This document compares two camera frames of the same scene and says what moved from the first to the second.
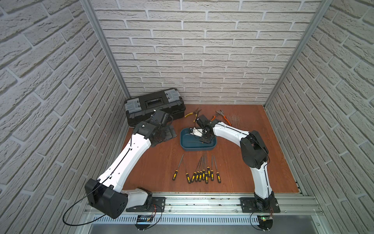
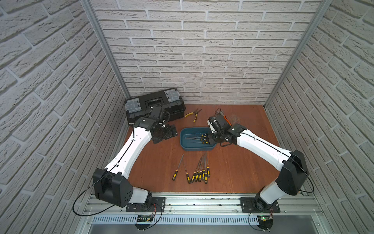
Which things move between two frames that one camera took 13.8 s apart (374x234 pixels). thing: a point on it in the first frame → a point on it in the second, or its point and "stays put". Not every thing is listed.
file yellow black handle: (196, 178) stays put
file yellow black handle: (212, 171) → (203, 135)
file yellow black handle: (217, 173) → (200, 139)
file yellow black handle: (208, 169) stays put
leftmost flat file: (176, 171) stays put
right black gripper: (204, 140) → (210, 139)
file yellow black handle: (200, 173) stays put
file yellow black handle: (194, 175) stays put
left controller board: (143, 218) stays put
